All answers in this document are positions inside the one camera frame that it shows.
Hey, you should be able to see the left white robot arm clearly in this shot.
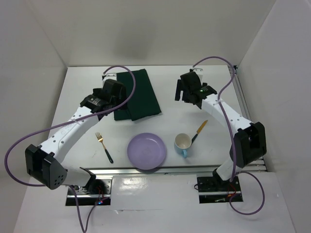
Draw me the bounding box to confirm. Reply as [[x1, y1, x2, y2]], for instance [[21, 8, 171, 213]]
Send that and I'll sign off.
[[25, 79, 126, 194]]

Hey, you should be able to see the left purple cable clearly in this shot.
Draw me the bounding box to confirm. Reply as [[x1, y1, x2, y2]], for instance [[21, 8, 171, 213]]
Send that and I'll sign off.
[[4, 65, 136, 233]]

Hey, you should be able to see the dark green cloth napkin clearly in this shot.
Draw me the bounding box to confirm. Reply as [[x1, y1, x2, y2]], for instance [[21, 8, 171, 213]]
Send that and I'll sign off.
[[114, 69, 161, 121]]

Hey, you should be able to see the gold knife black handle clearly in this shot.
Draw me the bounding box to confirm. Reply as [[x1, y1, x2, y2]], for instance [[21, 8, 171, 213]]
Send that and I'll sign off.
[[191, 120, 208, 144]]

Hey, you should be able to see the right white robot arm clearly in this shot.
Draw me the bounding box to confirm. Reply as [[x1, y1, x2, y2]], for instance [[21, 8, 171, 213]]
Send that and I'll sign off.
[[174, 69, 267, 190]]

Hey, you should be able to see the aluminium rail frame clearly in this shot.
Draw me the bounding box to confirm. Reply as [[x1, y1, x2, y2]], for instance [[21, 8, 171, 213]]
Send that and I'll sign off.
[[38, 65, 268, 176]]

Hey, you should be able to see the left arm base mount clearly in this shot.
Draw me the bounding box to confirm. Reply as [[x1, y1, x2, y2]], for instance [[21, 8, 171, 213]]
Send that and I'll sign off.
[[73, 175, 113, 206]]

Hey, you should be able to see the purple plate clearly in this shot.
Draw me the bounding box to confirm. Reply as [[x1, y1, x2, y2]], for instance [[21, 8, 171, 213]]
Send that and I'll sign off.
[[127, 133, 167, 170]]

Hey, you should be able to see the gold fork black handle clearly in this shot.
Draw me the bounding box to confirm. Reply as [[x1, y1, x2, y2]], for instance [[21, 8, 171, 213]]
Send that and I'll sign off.
[[95, 132, 114, 164]]

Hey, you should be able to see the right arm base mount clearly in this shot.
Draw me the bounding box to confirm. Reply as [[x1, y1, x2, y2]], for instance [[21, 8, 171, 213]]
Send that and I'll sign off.
[[194, 177, 243, 204]]

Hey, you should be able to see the light blue mug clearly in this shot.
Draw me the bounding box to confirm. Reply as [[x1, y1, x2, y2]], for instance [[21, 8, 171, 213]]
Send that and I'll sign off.
[[174, 133, 192, 158]]

